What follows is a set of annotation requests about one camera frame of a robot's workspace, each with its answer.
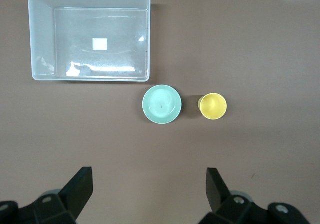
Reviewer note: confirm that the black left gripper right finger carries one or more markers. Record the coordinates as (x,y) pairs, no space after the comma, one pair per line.
(220,199)

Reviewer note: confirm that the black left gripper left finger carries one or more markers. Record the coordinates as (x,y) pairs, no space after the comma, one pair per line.
(75,196)

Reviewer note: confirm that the yellow plastic cup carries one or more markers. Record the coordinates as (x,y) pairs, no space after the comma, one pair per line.
(212,106)

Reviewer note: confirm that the green round bowl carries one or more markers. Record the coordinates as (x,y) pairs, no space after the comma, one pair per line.
(162,105)

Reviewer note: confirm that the clear plastic storage box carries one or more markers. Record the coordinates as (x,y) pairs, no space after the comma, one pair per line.
(100,58)

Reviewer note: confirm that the brown table cover sheet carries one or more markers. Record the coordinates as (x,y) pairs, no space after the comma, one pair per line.
(250,46)

